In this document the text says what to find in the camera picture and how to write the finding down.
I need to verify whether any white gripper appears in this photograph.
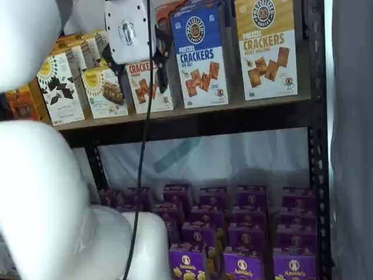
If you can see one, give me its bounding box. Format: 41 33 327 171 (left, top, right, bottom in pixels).
101 0 173 95

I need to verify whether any blue sea salt crackers box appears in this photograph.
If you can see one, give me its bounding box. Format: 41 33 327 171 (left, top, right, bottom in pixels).
170 3 230 109
174 0 234 47

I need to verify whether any orange cheddar crackers box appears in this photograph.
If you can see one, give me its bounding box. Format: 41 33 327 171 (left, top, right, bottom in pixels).
153 0 176 29
125 58 175 114

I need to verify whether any Simple Mills almond bar box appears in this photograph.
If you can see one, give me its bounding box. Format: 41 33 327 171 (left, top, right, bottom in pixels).
83 28 109 44
79 36 109 67
80 65 129 120

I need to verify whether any Simple Mills Sweet Thins box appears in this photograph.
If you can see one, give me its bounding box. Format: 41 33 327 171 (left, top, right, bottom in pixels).
36 52 86 127
51 45 87 72
54 33 88 52

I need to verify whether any wooden shelf board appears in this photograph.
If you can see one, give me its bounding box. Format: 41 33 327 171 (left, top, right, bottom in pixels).
54 96 312 131

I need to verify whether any black metal shelf rack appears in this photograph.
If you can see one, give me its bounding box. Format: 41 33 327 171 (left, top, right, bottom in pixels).
57 0 335 280

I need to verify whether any dark orange snack box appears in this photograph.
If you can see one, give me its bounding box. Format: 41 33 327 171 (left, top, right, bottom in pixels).
5 83 50 122

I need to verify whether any white pretzel crackers box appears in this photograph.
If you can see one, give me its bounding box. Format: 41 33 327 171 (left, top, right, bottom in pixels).
234 0 299 102

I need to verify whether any purple Annie's snack box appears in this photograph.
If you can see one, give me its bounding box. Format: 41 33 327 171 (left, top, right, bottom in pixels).
181 222 217 249
279 211 318 230
273 251 318 280
125 187 153 209
237 185 268 207
281 188 316 213
98 189 125 208
222 251 265 280
152 203 183 223
233 209 268 229
199 187 228 208
276 226 318 254
228 225 267 254
168 247 205 280
163 183 193 205
190 206 224 226

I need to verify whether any white backdrop sheet teal logo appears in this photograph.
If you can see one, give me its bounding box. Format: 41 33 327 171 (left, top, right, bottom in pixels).
97 128 310 202

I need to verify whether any grey fabric curtain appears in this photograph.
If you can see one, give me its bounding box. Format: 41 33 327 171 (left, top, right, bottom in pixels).
331 0 373 280

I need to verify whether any black cable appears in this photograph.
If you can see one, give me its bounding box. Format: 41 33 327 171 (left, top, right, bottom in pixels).
121 0 154 280

